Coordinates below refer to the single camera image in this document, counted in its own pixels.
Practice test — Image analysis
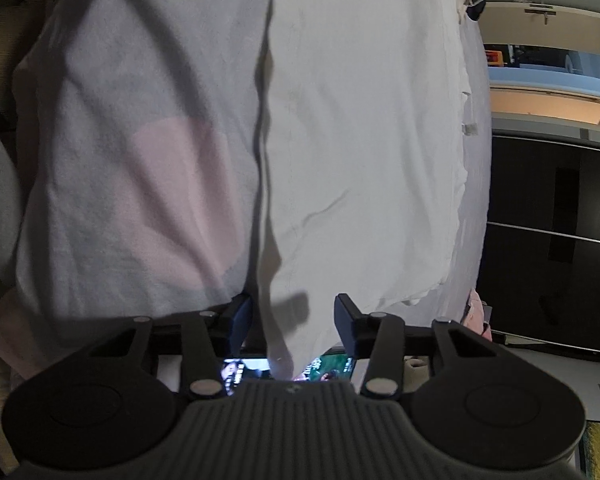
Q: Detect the light pink cloth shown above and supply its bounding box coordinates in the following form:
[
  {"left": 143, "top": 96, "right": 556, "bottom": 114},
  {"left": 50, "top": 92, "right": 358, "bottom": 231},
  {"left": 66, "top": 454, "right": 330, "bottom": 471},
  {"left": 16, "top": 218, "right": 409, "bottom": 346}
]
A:
[{"left": 462, "top": 290, "right": 493, "bottom": 341}]

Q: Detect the white wall shelf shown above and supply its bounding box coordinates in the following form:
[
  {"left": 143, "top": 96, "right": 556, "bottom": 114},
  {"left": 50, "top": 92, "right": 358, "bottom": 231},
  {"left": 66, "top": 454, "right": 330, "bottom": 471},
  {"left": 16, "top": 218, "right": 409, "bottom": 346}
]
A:
[{"left": 480, "top": 2, "right": 600, "bottom": 133}]

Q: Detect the black wardrobe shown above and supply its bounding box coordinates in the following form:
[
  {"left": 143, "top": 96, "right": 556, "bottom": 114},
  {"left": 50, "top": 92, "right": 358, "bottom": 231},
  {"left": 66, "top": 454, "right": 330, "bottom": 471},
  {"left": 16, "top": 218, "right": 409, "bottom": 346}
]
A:
[{"left": 480, "top": 130, "right": 600, "bottom": 361}]

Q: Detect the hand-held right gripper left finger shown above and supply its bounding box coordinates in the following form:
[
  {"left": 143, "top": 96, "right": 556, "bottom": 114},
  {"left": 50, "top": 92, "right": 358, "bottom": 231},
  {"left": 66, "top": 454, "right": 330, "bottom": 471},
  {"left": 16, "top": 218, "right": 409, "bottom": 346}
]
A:
[{"left": 87, "top": 294, "right": 253, "bottom": 401}]

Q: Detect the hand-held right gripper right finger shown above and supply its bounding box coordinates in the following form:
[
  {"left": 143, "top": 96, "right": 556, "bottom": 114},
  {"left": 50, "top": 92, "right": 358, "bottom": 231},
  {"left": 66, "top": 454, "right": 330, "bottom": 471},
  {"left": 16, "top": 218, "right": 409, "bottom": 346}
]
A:
[{"left": 334, "top": 294, "right": 498, "bottom": 401}]

